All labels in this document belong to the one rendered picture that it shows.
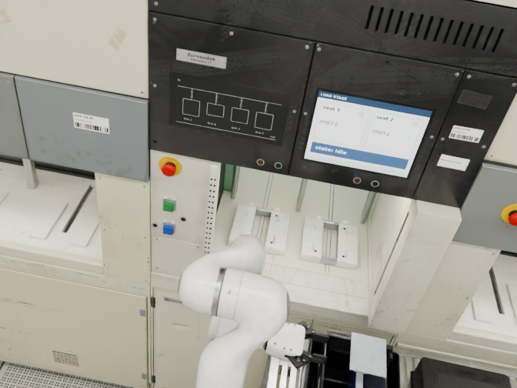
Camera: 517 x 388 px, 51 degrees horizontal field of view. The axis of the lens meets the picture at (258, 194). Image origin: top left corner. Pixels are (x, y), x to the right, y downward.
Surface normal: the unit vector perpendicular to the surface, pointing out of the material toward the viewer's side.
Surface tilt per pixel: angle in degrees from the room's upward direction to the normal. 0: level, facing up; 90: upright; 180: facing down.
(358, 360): 0
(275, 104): 90
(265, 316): 59
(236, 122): 90
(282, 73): 90
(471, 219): 90
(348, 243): 0
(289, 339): 2
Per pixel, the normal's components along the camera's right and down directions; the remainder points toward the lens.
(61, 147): -0.15, 0.63
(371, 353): 0.12, -0.75
